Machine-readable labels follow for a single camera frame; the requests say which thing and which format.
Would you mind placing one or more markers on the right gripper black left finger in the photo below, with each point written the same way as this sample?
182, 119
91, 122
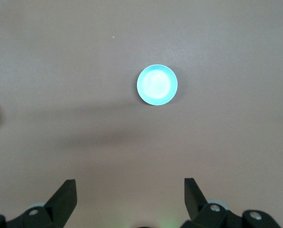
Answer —
60, 202

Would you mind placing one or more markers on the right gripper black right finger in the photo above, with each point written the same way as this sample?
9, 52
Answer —
193, 202

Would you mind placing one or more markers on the light blue round plate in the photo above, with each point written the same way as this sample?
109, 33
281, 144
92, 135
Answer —
157, 84

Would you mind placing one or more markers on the brown table cloth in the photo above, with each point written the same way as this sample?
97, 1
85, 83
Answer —
84, 59

